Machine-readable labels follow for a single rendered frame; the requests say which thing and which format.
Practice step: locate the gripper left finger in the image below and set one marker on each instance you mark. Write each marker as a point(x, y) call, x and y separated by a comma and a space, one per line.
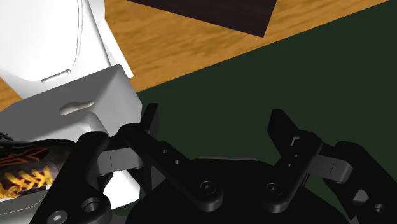
point(173, 164)

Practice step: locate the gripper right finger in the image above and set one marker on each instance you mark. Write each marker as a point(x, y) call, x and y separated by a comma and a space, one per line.
point(296, 155)

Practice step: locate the black yellow patterned object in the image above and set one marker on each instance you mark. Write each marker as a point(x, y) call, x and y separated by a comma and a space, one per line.
point(26, 180)

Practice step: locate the white toilet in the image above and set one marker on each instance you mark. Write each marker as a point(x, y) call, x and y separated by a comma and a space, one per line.
point(40, 37)

